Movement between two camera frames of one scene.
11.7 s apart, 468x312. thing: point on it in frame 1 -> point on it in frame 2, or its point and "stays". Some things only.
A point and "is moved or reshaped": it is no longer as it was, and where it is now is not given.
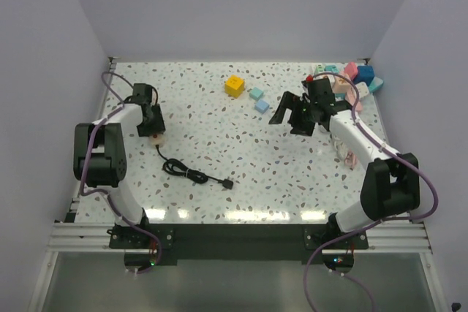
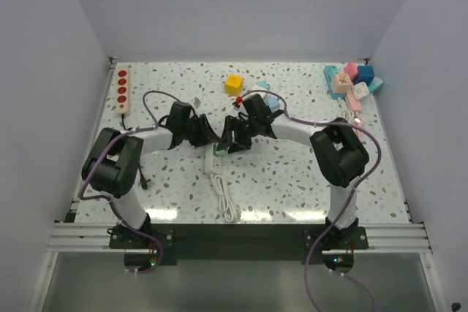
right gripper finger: (290, 101) -> (227, 137)
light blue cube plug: (262, 107) is moved or reshaped
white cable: (340, 146) is moved or reshaped
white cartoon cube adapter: (331, 77) -> (257, 88)
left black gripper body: (153, 124) -> (193, 130)
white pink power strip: (351, 95) stays
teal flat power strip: (376, 84) stays
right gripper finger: (302, 125) -> (235, 147)
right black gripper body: (308, 107) -> (244, 130)
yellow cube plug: (234, 86) stays
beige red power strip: (157, 139) is moved or reshaped
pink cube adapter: (351, 69) stays
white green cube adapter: (319, 68) -> (221, 153)
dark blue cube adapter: (365, 74) stays
